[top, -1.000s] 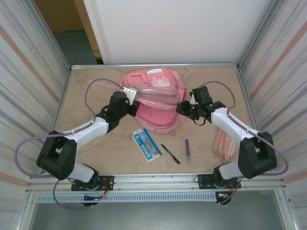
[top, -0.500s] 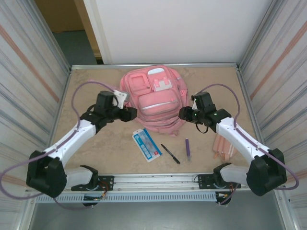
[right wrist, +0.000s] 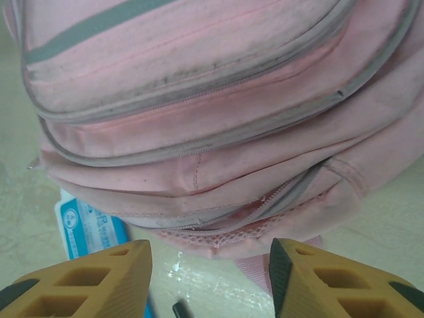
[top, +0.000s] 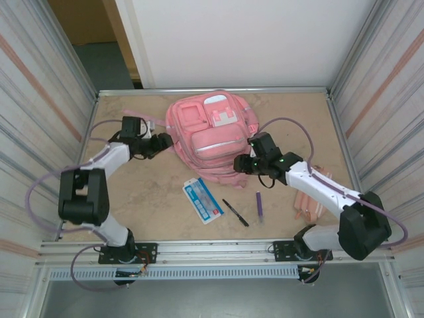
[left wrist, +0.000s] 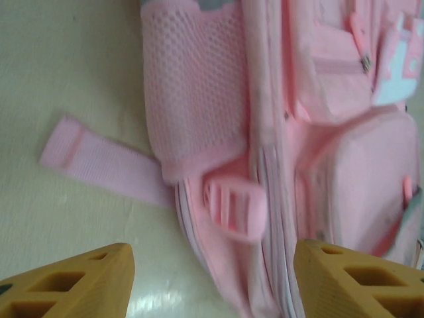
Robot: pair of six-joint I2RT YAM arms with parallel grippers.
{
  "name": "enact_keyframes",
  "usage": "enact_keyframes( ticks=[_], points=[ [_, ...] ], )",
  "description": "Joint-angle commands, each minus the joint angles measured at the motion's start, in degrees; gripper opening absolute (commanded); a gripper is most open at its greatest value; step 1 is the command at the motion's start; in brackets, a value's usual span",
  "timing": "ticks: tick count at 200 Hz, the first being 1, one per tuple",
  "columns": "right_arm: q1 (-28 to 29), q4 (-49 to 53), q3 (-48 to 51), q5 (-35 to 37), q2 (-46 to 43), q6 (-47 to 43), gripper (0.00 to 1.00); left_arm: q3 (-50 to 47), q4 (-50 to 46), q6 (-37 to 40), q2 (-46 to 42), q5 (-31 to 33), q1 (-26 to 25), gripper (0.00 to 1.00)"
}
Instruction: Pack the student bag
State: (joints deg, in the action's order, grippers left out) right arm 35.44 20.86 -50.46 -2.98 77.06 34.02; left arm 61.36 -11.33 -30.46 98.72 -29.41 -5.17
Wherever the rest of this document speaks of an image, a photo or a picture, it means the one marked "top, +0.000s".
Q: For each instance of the blue white stationery pack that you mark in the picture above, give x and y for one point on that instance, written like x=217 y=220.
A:
x=202 y=200

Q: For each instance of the aluminium table edge rail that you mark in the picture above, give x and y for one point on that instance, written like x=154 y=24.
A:
x=149 y=91

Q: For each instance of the purple pen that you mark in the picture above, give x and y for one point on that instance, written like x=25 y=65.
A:
x=259 y=203

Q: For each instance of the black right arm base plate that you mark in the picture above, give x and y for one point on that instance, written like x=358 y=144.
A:
x=281 y=251

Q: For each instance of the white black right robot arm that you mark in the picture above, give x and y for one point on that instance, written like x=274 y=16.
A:
x=318 y=185

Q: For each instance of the black pen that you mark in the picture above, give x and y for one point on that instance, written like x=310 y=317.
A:
x=235 y=212

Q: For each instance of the aluminium side rail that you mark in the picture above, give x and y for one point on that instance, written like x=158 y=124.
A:
x=339 y=132
x=93 y=112

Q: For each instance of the brown wooden door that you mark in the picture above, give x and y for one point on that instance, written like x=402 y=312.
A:
x=86 y=20

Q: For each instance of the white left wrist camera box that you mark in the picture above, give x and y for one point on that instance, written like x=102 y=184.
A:
x=150 y=130

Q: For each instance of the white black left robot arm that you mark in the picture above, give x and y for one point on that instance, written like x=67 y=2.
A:
x=109 y=154

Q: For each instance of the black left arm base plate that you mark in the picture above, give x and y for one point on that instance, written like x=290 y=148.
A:
x=149 y=251

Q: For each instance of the pink student backpack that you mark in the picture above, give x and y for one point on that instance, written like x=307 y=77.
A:
x=212 y=142

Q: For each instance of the wide aluminium mounting rail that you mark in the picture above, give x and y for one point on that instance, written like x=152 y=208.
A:
x=215 y=250

